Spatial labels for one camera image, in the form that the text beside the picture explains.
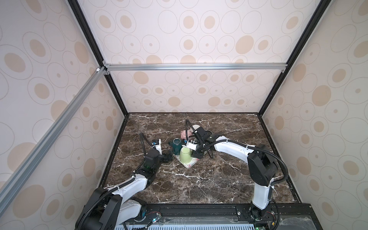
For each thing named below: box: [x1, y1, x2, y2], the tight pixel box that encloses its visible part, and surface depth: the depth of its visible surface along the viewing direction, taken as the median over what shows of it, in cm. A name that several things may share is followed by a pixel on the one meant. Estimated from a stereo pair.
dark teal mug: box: [172, 138, 183, 156], surface depth 91 cm
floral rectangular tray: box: [172, 153, 200, 169], surface depth 94 cm
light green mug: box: [179, 146, 193, 164], surface depth 88 cm
